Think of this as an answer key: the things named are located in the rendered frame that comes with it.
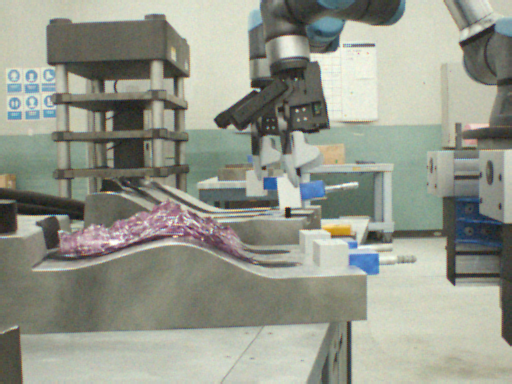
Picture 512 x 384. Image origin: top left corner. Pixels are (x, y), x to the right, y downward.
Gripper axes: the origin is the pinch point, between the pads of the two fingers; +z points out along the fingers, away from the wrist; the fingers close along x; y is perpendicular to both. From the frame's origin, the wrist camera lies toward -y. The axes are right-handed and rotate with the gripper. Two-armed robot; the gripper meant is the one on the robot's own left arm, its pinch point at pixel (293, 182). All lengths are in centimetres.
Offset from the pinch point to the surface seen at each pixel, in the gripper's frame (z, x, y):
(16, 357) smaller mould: 18, -66, -12
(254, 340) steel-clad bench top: 20.8, -42.1, 0.0
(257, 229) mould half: 7.4, -6.3, -5.9
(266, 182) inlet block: -4.0, 26.4, -9.7
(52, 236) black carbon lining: 5.8, -29.2, -29.4
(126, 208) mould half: 0.9, -7.0, -27.7
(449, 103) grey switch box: -132, 610, 90
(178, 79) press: -161, 442, -157
